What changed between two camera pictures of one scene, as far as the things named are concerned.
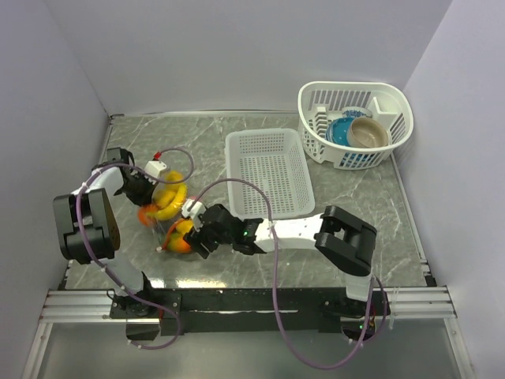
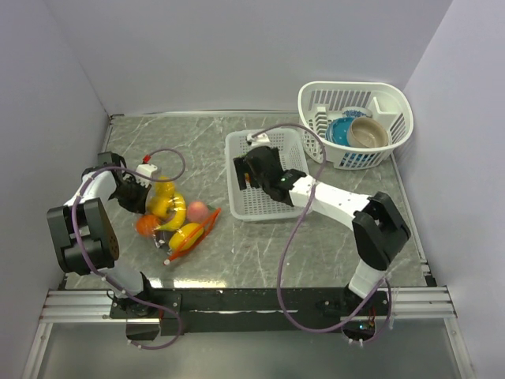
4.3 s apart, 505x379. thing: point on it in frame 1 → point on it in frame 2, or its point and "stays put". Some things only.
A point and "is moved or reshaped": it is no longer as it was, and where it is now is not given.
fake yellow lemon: (175, 176) → (164, 189)
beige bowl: (366, 133) stays put
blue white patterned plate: (356, 112) stays put
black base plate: (246, 310) stays put
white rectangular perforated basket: (274, 160) stays put
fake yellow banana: (170, 211) → (178, 220)
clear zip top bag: (163, 214) is moved or reshaped
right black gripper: (195, 238) → (240, 165)
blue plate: (337, 130) stays put
